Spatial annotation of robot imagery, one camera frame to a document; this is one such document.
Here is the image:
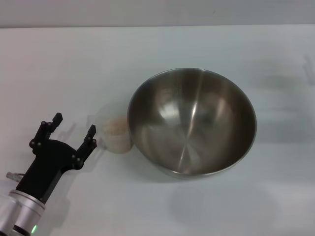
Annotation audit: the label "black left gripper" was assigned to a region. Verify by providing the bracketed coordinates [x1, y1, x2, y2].
[16, 112, 98, 205]

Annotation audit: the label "large stainless steel bowl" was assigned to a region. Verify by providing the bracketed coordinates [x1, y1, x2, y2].
[127, 68, 258, 180]

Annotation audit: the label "white rice grains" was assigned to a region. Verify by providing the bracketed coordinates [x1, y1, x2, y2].
[102, 117, 130, 152]

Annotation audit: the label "left gripper cable with connector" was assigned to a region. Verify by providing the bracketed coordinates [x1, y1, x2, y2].
[6, 172, 25, 183]

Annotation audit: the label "clear plastic measuring cup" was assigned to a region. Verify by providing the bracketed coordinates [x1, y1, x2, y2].
[87, 104, 135, 154]

